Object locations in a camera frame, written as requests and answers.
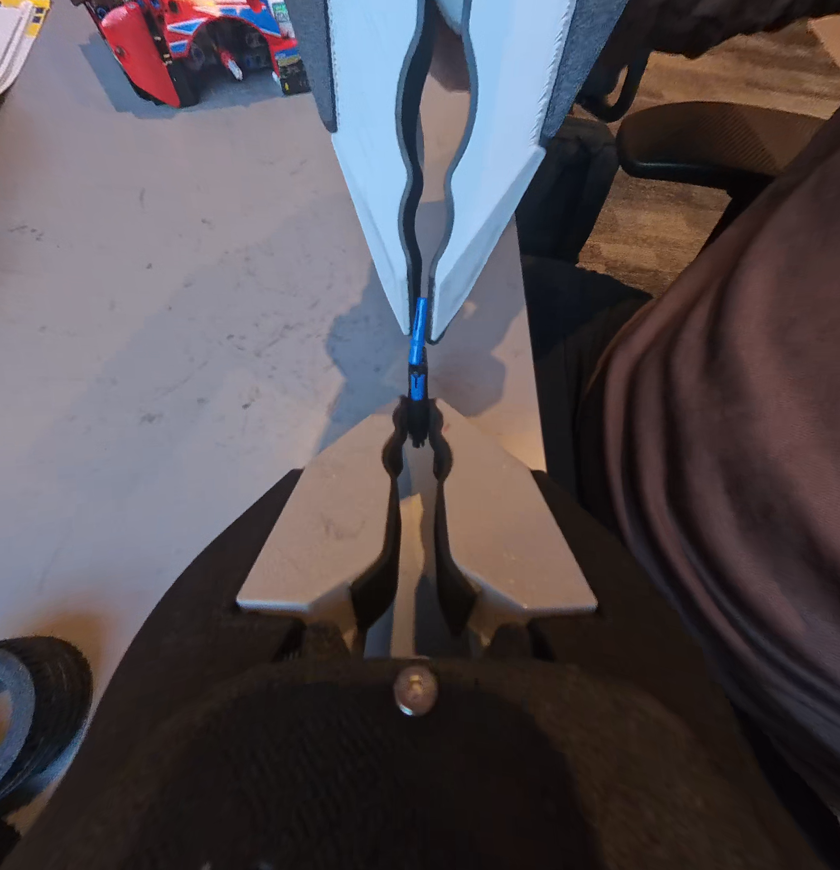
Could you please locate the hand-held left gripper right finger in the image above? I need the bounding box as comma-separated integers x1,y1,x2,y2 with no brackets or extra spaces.
428,398,599,648

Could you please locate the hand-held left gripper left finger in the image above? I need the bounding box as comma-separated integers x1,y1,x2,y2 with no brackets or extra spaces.
237,396,405,650

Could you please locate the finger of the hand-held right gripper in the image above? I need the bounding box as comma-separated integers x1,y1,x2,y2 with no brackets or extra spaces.
425,0,579,345
327,0,429,338

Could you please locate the black toy brick assembly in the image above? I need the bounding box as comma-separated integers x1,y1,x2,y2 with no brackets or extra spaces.
395,360,436,451

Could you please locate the person's right forearm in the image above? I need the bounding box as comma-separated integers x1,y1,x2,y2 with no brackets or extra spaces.
597,0,840,65

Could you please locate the white desk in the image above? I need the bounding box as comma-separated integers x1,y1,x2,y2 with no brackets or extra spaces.
0,0,549,840

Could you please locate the red toy car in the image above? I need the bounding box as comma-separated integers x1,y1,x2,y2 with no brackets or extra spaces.
80,0,314,110

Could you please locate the black toy tyre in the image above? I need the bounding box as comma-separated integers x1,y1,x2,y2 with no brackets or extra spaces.
0,635,95,817

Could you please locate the open instruction book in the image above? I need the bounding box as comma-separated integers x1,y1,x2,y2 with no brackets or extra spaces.
0,0,52,107

